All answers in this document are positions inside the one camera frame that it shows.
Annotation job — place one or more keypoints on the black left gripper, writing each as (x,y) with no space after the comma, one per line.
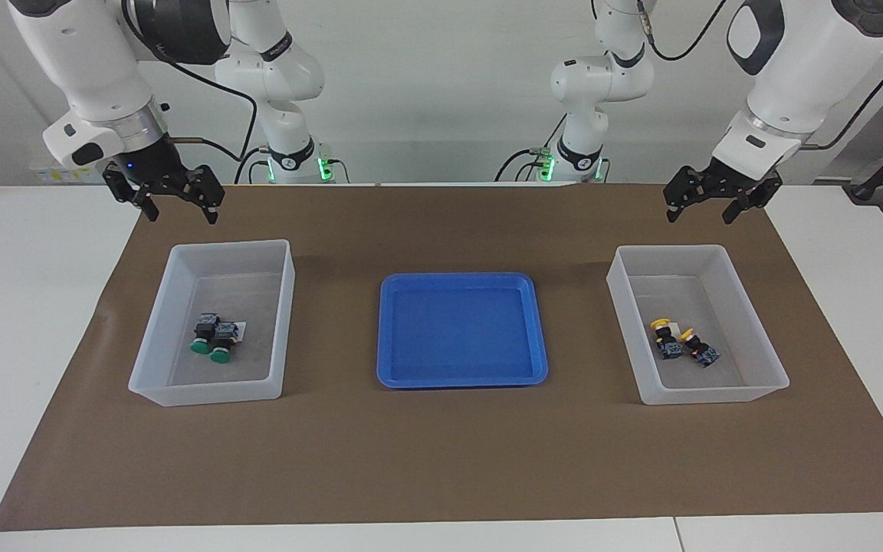
(734,172)

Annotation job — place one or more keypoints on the white cartons with yellow labels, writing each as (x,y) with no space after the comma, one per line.
(43,175)

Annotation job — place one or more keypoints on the white paper label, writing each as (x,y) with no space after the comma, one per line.
(242,331)

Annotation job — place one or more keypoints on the yellow push button switch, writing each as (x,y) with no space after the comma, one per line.
(669,346)
(702,353)

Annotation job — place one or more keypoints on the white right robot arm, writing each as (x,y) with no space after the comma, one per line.
(81,54)

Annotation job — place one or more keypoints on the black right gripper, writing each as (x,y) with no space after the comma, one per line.
(150,165)

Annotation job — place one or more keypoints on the blue plastic tray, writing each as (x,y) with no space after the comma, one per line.
(457,330)

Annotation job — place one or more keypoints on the green push button switch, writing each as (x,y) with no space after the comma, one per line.
(224,335)
(204,328)

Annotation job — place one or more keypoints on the brown table mat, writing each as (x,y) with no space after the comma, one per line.
(441,460)

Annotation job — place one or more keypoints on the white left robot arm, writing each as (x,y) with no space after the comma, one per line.
(809,69)

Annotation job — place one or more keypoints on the translucent white plastic box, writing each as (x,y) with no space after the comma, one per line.
(204,391)
(717,383)

